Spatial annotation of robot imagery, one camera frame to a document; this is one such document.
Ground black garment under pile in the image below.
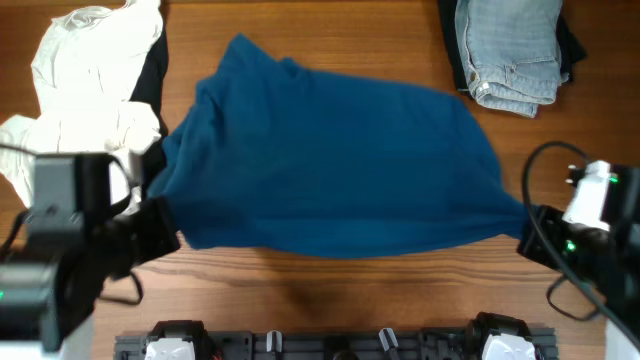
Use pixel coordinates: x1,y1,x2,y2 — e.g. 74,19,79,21
130,27,169,197

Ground black folded garment under jeans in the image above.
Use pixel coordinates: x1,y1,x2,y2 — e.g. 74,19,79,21
437,0,587,97

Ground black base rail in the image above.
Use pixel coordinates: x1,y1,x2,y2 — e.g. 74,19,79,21
113,312,559,360

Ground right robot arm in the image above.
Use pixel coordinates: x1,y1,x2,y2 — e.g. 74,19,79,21
517,160,639,359

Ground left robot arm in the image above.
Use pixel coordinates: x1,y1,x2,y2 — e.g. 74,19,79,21
1,153,180,353

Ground blue t-shirt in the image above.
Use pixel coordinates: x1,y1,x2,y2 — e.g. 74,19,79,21
149,35,528,258

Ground folded light blue jeans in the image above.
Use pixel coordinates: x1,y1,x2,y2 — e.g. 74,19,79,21
454,0,564,118

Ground white shirt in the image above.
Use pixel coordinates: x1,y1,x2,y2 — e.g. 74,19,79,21
1,0,164,208

